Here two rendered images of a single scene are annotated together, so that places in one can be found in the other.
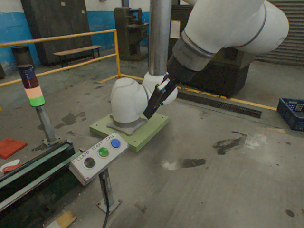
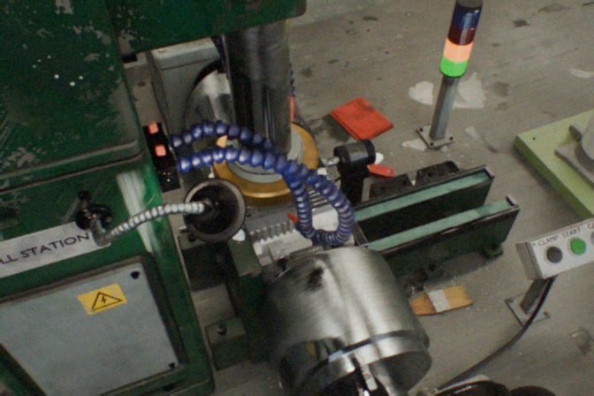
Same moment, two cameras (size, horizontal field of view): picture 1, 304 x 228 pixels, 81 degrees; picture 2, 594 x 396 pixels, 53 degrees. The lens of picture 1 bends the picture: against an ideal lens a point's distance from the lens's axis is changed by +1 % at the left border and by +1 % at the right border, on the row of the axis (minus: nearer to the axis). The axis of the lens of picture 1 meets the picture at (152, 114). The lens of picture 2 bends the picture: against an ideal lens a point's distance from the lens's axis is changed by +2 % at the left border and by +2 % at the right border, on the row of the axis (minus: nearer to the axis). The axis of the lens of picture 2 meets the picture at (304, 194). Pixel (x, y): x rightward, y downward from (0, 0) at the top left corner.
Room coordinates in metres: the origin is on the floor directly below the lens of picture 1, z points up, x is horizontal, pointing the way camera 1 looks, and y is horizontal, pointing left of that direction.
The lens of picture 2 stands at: (-0.39, 0.22, 1.96)
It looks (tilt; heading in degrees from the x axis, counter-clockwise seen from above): 51 degrees down; 34
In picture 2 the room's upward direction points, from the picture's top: straight up
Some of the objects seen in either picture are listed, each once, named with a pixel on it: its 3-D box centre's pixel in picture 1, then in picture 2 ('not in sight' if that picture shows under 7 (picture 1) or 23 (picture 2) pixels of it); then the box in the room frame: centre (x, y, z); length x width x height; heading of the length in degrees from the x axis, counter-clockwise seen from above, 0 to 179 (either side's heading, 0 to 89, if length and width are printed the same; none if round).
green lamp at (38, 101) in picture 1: (36, 99); (453, 62); (0.79, 0.56, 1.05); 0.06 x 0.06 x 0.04
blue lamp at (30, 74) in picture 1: (26, 72); (466, 13); (0.79, 0.56, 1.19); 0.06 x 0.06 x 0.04
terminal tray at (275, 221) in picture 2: not in sight; (268, 204); (0.14, 0.65, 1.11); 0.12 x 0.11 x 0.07; 145
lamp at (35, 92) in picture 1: (33, 91); (458, 46); (0.79, 0.56, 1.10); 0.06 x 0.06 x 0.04
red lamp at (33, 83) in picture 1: (30, 82); (461, 30); (0.79, 0.56, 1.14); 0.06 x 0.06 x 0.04
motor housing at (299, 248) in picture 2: not in sight; (289, 228); (0.17, 0.62, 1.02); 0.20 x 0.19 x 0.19; 145
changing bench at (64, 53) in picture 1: (80, 57); not in sight; (5.27, 2.07, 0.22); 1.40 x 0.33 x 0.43; 145
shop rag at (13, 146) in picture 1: (7, 147); (361, 119); (0.72, 0.77, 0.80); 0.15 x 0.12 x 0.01; 69
